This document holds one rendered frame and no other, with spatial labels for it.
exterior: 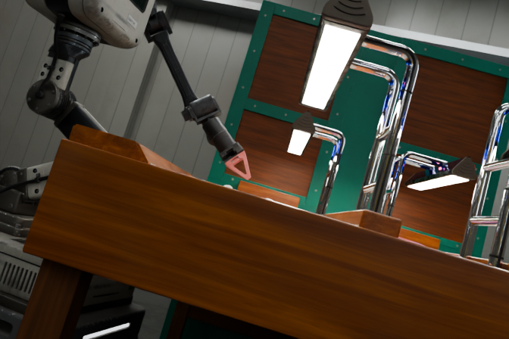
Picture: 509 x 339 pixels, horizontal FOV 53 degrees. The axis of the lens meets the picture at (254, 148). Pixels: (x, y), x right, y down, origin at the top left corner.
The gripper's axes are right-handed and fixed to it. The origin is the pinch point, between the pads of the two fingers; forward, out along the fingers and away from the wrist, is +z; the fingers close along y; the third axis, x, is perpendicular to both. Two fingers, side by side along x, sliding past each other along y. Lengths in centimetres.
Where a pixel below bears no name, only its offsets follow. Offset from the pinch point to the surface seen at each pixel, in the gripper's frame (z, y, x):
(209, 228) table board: 13, -80, 9
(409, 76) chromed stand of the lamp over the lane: 8, -50, -36
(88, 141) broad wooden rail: -7, -78, 17
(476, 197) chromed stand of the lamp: 37, -33, -38
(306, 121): -7.4, 24.8, -27.7
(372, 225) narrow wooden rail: 25, -77, -9
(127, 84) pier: -162, 276, 35
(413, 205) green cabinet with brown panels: 44, 106, -60
